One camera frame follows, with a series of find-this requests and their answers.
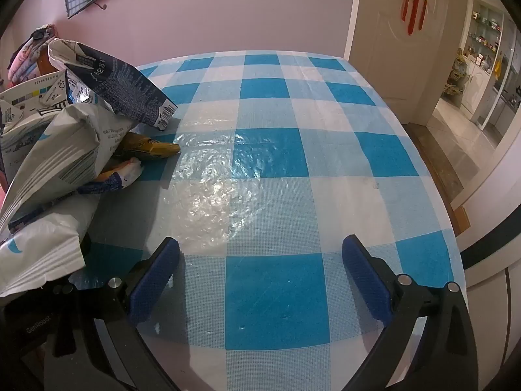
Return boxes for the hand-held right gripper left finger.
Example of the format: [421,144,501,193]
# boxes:
[44,236,182,391]

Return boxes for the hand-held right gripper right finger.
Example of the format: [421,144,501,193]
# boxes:
[341,234,479,391]

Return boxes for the white feather-print wipes packet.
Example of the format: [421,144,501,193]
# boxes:
[0,199,100,298]

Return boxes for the blue and white milk carton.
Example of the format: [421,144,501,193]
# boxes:
[48,38,180,132]

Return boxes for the yellow noodle packet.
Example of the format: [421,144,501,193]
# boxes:
[78,158,143,195]

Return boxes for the golden yellow snack wrapper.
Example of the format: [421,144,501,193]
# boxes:
[117,131,181,162]

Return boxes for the blue checkered tablecloth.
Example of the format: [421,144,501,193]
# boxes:
[69,50,467,391]

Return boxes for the white printed flattened box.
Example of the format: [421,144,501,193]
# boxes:
[0,71,70,164]

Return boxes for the beige door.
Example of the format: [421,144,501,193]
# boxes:
[345,0,470,126]

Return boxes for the white kitchen cabinets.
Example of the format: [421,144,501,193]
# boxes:
[459,0,514,132]

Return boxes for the stack of folded blankets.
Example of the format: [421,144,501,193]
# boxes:
[7,23,58,85]

